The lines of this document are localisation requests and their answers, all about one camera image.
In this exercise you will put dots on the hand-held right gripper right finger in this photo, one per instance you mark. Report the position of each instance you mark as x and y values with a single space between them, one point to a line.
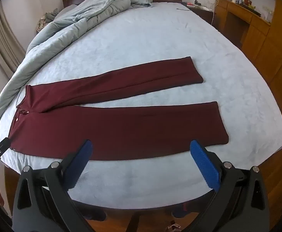
205 165

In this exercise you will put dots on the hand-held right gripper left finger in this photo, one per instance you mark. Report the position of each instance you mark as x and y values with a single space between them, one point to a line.
81 163

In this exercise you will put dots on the maroon pants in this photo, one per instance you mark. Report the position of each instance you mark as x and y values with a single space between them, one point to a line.
119 125

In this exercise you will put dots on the person's left shoe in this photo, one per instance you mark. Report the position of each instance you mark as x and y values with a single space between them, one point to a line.
92 211

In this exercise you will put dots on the beige curtain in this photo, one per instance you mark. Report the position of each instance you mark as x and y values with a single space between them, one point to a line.
5 41

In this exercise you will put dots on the camouflage cloth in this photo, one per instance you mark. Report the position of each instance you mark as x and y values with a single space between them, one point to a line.
42 21

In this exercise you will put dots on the wooden cabinet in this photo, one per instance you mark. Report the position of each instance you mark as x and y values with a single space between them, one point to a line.
271 50

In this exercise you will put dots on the bed with light blue sheet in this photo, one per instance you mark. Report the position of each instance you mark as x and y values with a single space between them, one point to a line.
155 41

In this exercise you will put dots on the grey-blue duvet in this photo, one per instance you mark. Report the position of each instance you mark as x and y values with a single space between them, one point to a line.
71 24

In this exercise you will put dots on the wooden desk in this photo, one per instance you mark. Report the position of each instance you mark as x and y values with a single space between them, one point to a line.
237 19

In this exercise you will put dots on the dark nightstand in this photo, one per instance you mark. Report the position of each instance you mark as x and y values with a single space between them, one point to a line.
201 14

